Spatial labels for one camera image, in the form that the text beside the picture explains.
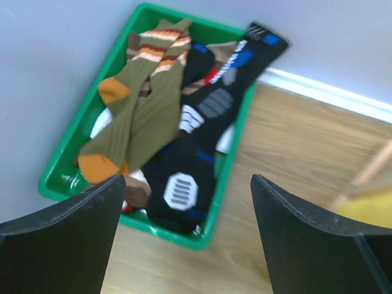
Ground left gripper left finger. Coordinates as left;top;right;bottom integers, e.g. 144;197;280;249
1;175;126;293

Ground green plastic tray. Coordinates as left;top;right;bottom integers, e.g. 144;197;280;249
38;2;255;251

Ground black patterned sock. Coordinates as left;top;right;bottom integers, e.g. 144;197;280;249
146;22;289;234

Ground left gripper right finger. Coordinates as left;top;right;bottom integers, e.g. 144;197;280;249
251;175;391;294

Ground yellow shorts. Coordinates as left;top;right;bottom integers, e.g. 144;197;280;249
336;189;391;228

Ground wooden clothes rack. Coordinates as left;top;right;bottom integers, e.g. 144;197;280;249
330;140;391;210

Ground olive striped sock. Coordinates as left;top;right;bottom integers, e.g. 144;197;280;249
98;18;192;117
78;18;192;184

